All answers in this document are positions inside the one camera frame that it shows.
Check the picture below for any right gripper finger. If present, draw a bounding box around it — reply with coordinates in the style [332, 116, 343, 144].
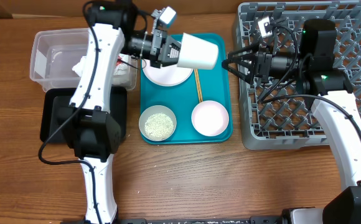
[222, 63, 254, 84]
[222, 43, 260, 67]

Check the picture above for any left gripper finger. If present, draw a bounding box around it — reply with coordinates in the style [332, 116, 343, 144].
[166, 35, 181, 51]
[160, 55, 179, 67]

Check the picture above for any white paper cup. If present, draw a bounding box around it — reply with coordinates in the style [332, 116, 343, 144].
[177, 33, 218, 70]

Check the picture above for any red snack wrapper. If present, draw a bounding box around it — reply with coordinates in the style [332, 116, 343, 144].
[116, 54, 128, 67]

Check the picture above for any white napkin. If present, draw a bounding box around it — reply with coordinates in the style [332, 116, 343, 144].
[72, 55, 131, 86]

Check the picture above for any grey bowl of rice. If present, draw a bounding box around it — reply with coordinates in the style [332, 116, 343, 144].
[139, 105, 177, 142]

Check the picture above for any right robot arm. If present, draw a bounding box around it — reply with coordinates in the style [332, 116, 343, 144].
[222, 19, 361, 223]

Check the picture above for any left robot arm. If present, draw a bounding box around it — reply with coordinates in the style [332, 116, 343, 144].
[59, 1, 181, 223]

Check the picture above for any grey dishwasher rack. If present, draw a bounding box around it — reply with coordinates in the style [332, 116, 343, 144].
[234, 1, 361, 150]

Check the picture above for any clear plastic waste bin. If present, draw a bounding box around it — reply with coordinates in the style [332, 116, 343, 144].
[30, 28, 138, 92]

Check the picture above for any large white plate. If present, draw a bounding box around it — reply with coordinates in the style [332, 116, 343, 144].
[141, 59, 193, 87]

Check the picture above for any wooden chopstick left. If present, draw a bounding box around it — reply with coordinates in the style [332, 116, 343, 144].
[194, 68, 202, 104]

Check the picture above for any teal serving tray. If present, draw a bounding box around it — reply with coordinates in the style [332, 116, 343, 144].
[140, 33, 233, 145]

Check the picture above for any small white plate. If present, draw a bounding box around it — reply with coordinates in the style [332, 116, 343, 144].
[191, 100, 230, 137]

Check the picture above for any black plastic tray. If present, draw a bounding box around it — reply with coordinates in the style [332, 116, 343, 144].
[40, 86, 127, 142]

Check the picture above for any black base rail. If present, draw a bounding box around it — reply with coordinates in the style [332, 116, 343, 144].
[59, 207, 324, 224]

